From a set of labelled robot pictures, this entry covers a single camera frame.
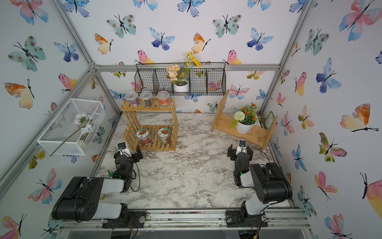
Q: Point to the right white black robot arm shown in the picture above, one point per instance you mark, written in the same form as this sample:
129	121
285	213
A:
270	185

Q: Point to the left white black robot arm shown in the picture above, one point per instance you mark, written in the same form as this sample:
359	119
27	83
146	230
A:
80	201

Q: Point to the white pot beige yellow flowers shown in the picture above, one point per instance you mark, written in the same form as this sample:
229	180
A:
180	75

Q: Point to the white pot orange flowers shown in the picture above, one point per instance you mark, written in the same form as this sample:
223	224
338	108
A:
244	118

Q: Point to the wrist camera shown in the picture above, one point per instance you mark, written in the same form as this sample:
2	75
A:
242	147
123	149

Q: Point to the dark seed jar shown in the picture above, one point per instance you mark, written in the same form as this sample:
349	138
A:
146	97

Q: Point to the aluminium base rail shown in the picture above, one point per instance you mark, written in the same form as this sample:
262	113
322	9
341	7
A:
276	223

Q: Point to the two-tier wooden slat shelf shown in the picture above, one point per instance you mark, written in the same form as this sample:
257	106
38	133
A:
130	134

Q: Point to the white mesh wall basket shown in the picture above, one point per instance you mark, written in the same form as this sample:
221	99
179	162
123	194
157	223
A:
64	120

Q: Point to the strawberry lid jar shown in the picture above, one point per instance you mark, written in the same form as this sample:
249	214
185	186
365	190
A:
164	135
143	137

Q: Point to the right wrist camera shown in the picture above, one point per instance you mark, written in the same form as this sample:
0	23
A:
242	147

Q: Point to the green garden rake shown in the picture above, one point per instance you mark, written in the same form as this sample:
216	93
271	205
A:
111	174

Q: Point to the purple seed jar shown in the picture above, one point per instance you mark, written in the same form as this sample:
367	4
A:
132	98

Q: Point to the pink white artificial flower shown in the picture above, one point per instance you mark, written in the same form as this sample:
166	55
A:
74	142

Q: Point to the black wire wall basket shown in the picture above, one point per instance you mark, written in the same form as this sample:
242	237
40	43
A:
209	80

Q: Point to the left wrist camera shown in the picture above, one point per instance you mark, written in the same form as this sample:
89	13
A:
123	149

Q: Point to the tilted wooden stand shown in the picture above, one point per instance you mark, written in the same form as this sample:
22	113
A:
251	133

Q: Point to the red seed jar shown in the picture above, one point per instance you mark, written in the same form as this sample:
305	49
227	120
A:
163	97

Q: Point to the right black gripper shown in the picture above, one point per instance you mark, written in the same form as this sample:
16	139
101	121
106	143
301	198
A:
232	152

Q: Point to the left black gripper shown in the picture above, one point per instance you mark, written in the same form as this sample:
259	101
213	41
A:
135	157

